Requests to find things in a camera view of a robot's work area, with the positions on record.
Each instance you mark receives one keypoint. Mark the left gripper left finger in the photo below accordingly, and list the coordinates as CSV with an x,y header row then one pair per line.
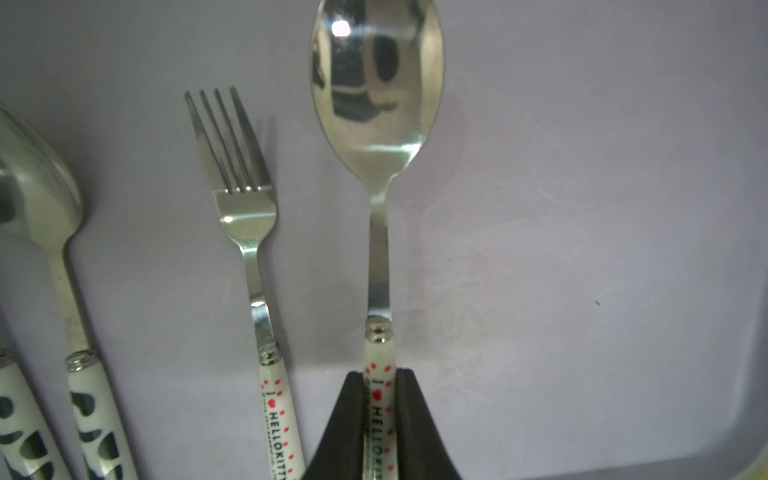
x,y
339,455

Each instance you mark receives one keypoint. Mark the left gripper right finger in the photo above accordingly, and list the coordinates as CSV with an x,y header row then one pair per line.
x,y
421,454

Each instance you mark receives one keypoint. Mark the cow pattern handle fork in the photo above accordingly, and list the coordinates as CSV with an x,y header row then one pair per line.
x,y
28,447

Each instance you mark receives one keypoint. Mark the lavender plastic tray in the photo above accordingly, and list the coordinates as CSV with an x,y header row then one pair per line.
x,y
578,255

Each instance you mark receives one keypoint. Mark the cow pattern handle spoon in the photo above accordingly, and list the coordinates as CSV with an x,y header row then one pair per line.
x,y
41,202

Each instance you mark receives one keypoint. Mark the white Hello Kitty fork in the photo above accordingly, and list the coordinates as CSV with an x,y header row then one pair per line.
x,y
246,203

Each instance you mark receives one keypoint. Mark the white Hello Kitty spoon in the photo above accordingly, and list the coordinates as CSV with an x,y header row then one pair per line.
x,y
377,81

